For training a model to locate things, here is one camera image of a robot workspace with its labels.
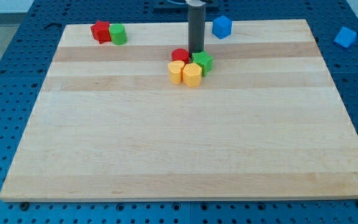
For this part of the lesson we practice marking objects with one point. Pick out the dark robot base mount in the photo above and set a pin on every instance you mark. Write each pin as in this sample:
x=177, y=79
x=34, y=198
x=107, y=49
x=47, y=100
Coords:
x=163, y=5

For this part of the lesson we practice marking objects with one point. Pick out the blue triangle block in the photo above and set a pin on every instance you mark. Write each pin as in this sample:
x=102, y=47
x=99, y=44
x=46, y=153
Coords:
x=345, y=37

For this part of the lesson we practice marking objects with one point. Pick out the green cylinder block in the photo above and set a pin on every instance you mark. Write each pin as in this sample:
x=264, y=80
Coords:
x=118, y=34

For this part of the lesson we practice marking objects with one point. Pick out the red star block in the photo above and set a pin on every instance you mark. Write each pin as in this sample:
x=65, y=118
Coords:
x=100, y=31

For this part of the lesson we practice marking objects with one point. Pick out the yellow heart block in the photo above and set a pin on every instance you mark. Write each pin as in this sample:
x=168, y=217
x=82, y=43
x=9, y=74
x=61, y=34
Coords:
x=175, y=69

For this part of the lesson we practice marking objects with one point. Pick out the yellow hexagon block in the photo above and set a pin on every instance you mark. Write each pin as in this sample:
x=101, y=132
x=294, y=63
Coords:
x=192, y=74

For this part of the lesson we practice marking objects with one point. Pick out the green star block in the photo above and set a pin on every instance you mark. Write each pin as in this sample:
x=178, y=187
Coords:
x=204, y=60

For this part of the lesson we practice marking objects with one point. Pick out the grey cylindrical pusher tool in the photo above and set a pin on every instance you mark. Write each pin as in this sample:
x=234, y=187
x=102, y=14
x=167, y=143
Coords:
x=196, y=25

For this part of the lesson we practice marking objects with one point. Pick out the wooden board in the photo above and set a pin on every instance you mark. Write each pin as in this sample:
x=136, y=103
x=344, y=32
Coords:
x=266, y=123

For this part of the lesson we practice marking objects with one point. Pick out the red cylinder block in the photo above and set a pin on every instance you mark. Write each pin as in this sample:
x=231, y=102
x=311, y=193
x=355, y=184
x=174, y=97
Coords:
x=180, y=54

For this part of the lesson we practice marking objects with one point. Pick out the blue cube block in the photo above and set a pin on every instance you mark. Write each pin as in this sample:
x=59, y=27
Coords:
x=222, y=27

